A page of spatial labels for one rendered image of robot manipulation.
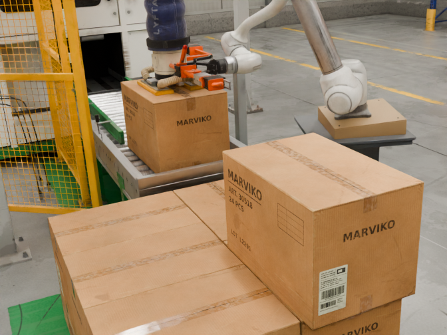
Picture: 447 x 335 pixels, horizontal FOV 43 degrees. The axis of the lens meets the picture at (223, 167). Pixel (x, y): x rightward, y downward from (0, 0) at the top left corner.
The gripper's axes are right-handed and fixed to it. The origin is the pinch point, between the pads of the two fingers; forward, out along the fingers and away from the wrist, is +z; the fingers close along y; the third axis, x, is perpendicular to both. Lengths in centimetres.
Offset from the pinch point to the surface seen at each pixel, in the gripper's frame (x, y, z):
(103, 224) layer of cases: -40, 54, 58
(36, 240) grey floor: 71, 109, 80
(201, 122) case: -4.6, 26.6, -4.4
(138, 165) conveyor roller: 26, 55, 22
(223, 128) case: -4.4, 31.8, -16.7
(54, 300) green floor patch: -3, 109, 80
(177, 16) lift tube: 16.9, -24.5, -3.1
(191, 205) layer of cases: -42, 53, 17
